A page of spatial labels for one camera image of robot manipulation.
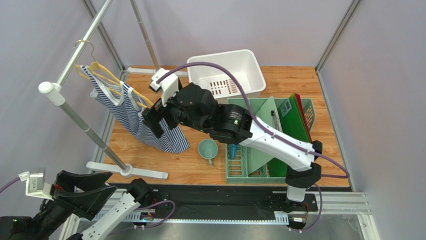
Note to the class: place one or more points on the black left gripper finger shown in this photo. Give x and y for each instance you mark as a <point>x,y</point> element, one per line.
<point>68,181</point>
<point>90,203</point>

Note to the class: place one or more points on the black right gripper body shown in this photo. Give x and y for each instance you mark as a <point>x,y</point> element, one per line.
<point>165,113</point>

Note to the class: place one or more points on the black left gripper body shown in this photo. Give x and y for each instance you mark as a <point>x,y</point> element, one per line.
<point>52,215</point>

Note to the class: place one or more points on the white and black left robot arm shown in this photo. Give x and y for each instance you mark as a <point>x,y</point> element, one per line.
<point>138,194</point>

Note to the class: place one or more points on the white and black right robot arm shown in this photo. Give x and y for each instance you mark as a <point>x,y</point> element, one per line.
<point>196,108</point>

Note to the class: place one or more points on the teal plastic cup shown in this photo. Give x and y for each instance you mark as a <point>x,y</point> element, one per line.
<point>208,149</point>

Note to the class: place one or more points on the blue white small box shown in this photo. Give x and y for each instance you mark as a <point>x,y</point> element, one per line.
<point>233,149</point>

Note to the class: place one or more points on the white plastic tub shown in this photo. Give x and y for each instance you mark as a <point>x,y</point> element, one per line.
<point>242,64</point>

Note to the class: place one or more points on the green plastic dish rack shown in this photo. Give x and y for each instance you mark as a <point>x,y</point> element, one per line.
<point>237,169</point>

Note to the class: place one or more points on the light green cutting board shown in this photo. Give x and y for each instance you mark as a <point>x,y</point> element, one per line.
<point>258,151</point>

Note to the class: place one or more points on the silver clothes rack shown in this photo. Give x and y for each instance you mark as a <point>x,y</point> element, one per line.
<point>66,147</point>

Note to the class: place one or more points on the red cutting board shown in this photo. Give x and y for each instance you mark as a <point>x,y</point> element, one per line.
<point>299,102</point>

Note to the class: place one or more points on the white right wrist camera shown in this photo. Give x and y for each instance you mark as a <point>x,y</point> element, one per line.
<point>168,86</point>

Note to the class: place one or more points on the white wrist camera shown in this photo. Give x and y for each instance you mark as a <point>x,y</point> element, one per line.
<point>35,185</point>
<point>168,86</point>

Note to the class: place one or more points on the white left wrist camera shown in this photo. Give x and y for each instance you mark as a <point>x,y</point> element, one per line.
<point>35,185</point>

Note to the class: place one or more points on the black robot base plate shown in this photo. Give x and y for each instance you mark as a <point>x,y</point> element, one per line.
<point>227,202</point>

